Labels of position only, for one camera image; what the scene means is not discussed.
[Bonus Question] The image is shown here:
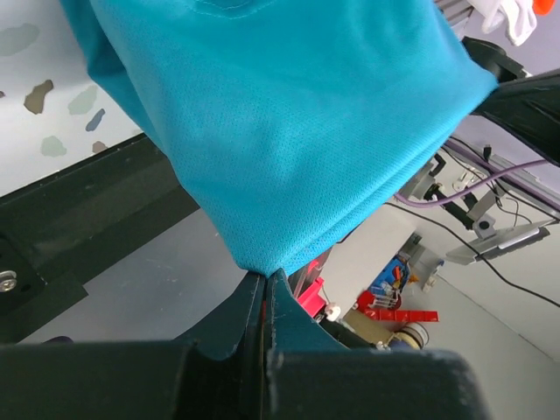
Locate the orange t shirt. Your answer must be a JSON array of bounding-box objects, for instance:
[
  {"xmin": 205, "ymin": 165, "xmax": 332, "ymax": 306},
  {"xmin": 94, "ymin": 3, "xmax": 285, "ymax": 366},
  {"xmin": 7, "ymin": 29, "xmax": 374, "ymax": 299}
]
[{"xmin": 533, "ymin": 0, "xmax": 556, "ymax": 16}]

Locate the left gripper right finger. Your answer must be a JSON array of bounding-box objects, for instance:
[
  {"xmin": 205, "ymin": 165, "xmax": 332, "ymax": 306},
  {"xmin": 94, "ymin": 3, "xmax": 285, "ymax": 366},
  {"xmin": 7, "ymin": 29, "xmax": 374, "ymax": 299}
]
[{"xmin": 266, "ymin": 271, "xmax": 491, "ymax": 419}]

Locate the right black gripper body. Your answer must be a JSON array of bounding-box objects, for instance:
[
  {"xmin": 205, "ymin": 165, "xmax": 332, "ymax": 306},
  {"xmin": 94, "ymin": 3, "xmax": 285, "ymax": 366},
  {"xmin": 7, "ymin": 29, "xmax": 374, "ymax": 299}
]
[{"xmin": 462, "ymin": 37, "xmax": 528, "ymax": 83}]

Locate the black thin cable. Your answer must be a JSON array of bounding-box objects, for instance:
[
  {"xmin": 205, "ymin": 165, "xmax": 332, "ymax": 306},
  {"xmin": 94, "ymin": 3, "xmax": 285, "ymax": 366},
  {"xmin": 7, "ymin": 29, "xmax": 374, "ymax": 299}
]
[{"xmin": 384, "ymin": 200, "xmax": 560, "ymax": 307}]

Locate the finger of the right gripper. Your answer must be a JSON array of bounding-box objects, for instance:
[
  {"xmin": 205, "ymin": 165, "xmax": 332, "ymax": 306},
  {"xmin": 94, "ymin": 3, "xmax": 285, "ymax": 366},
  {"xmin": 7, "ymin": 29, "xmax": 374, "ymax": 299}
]
[{"xmin": 472, "ymin": 67, "xmax": 559, "ymax": 166}]

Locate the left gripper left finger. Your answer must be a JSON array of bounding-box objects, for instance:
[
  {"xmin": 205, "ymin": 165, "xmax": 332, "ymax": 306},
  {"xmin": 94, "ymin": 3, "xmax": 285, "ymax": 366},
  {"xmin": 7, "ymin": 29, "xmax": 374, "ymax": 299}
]
[{"xmin": 1, "ymin": 273, "xmax": 266, "ymax": 419}]

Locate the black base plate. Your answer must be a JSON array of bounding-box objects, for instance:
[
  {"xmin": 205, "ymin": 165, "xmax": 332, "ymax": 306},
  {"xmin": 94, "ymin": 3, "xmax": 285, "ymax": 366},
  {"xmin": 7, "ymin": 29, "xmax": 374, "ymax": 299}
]
[{"xmin": 1, "ymin": 134, "xmax": 199, "ymax": 345}]

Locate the red plastic parts bin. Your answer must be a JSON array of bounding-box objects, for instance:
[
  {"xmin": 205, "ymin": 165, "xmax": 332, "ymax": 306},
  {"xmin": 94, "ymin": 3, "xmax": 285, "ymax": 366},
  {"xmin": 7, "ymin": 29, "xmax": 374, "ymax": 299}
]
[{"xmin": 354, "ymin": 290, "xmax": 439, "ymax": 323}]

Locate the white t shirt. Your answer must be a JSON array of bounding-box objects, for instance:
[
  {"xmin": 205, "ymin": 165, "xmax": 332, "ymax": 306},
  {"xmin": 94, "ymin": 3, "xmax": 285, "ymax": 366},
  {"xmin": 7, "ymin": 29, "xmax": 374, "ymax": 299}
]
[{"xmin": 468, "ymin": 0, "xmax": 537, "ymax": 46}]

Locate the teal t shirt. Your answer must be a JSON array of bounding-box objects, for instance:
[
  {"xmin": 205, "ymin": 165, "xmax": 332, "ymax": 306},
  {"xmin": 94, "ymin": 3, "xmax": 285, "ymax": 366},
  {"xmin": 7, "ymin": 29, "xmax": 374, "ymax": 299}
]
[{"xmin": 61, "ymin": 1, "xmax": 497, "ymax": 276}]

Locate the grey desk clamp mount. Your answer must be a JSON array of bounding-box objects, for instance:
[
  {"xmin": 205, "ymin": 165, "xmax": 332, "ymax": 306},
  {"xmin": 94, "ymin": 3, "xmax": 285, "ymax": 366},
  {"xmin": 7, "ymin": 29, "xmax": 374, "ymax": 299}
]
[{"xmin": 444, "ymin": 181, "xmax": 551, "ymax": 266}]

